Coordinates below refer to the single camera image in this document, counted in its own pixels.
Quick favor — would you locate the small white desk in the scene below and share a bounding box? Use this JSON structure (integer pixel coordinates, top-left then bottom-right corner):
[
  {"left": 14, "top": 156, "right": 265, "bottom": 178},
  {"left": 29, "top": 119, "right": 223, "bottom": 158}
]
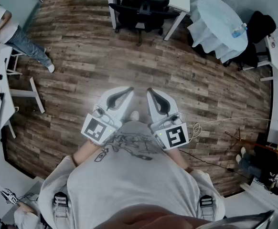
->
[{"left": 243, "top": 34, "right": 278, "bottom": 82}]

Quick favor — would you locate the round table with pale cloth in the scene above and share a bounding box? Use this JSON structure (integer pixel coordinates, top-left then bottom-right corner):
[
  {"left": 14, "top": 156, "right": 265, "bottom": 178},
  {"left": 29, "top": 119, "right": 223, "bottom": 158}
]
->
[{"left": 186, "top": 0, "right": 249, "bottom": 63}]

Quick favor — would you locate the black cable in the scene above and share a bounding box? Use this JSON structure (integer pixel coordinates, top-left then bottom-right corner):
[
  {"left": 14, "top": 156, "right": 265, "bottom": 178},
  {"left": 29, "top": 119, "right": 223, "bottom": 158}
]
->
[{"left": 179, "top": 149, "right": 249, "bottom": 176}]

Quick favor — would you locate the wooden stand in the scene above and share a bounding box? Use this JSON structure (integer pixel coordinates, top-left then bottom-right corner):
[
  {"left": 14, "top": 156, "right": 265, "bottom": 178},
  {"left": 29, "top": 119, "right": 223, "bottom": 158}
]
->
[{"left": 225, "top": 127, "right": 278, "bottom": 157}]

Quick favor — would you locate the white and tan carton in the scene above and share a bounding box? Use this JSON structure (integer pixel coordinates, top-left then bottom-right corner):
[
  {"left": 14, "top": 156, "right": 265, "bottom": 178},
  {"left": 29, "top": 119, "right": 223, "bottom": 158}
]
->
[{"left": 267, "top": 129, "right": 278, "bottom": 152}]

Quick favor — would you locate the clear water bottle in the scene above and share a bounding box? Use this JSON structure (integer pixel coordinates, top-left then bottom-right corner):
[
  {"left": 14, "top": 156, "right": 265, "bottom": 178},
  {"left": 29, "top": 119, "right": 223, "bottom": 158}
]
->
[{"left": 231, "top": 22, "right": 248, "bottom": 39}]

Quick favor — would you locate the white cable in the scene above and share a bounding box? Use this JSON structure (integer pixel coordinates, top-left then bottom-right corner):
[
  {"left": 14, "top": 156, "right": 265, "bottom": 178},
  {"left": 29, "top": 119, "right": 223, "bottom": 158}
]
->
[{"left": 186, "top": 117, "right": 272, "bottom": 142}]

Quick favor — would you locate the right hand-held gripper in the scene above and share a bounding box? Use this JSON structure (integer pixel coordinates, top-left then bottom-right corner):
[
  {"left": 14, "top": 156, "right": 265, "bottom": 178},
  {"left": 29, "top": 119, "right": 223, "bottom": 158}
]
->
[{"left": 146, "top": 87, "right": 190, "bottom": 151}]

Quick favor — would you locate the person's left forearm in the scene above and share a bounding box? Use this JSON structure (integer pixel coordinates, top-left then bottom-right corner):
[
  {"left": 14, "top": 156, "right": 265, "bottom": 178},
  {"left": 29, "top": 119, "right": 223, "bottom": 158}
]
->
[{"left": 72, "top": 139, "right": 99, "bottom": 167}]

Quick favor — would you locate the person's right forearm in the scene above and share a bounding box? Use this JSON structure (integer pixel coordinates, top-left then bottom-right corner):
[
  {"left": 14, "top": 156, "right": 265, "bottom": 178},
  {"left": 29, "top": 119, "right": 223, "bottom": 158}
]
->
[{"left": 164, "top": 148, "right": 194, "bottom": 174}]

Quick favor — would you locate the person in white t-shirt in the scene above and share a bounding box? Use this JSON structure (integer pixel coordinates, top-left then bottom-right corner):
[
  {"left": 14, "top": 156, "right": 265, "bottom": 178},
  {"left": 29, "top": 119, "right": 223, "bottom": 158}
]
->
[{"left": 38, "top": 120, "right": 225, "bottom": 229}]

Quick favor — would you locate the person's white shoe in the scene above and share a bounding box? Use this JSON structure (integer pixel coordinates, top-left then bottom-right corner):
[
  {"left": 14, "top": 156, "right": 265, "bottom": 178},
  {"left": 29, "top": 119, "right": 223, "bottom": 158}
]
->
[{"left": 129, "top": 110, "right": 140, "bottom": 122}]

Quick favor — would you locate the grey strap buckle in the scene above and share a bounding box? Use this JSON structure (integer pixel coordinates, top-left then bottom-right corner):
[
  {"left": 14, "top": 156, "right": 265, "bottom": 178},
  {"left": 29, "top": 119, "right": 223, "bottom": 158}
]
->
[
  {"left": 53, "top": 191, "right": 69, "bottom": 218},
  {"left": 199, "top": 194, "right": 214, "bottom": 220}
]

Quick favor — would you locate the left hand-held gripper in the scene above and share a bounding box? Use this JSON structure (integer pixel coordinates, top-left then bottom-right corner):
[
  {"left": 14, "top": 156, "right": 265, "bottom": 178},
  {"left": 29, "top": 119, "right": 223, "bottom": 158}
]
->
[{"left": 81, "top": 86, "right": 135, "bottom": 146}]

